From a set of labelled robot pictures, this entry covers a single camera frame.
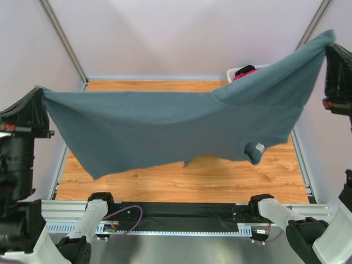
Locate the rear aluminium table rail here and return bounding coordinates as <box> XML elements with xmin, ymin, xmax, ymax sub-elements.
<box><xmin>89</xmin><ymin>76</ymin><xmax>228</xmax><ymax>83</ymax></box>

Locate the aluminium frame post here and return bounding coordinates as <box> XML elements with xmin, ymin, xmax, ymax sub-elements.
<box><xmin>295</xmin><ymin>0</ymin><xmax>333</xmax><ymax>50</ymax></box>
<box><xmin>38</xmin><ymin>0</ymin><xmax>89</xmax><ymax>86</ymax></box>

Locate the left aluminium frame post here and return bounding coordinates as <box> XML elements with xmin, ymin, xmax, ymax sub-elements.
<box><xmin>38</xmin><ymin>0</ymin><xmax>89</xmax><ymax>86</ymax></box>

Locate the right aluminium frame post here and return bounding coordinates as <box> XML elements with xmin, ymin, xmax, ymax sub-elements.
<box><xmin>295</xmin><ymin>0</ymin><xmax>333</xmax><ymax>50</ymax></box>

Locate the black garment in basket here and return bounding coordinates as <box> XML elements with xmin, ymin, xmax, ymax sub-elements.
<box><xmin>235</xmin><ymin>65</ymin><xmax>256</xmax><ymax>76</ymax></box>

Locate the white plastic laundry basket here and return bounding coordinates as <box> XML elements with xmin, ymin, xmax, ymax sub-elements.
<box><xmin>226</xmin><ymin>64</ymin><xmax>268</xmax><ymax>83</ymax></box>

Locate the magenta t shirt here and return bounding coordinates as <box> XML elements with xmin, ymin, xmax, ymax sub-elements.
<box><xmin>233</xmin><ymin>69</ymin><xmax>258</xmax><ymax>81</ymax></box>

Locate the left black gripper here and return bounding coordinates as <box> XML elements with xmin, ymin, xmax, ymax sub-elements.
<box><xmin>0</xmin><ymin>81</ymin><xmax>55</xmax><ymax>195</ymax></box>

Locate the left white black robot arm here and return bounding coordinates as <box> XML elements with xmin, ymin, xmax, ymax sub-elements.
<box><xmin>1</xmin><ymin>87</ymin><xmax>116</xmax><ymax>263</ymax></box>

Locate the grey blue t shirt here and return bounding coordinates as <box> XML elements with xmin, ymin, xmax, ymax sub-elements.
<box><xmin>43</xmin><ymin>30</ymin><xmax>336</xmax><ymax>179</ymax></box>

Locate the grey slotted cable duct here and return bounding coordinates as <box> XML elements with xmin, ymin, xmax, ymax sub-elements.
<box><xmin>45</xmin><ymin>222</ymin><xmax>253</xmax><ymax>237</ymax></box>

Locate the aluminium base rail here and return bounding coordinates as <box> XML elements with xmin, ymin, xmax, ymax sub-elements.
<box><xmin>42</xmin><ymin>200</ymin><xmax>332</xmax><ymax>223</ymax></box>

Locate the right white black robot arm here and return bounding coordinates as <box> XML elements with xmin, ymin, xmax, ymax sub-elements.
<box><xmin>247</xmin><ymin>44</ymin><xmax>351</xmax><ymax>263</ymax></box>

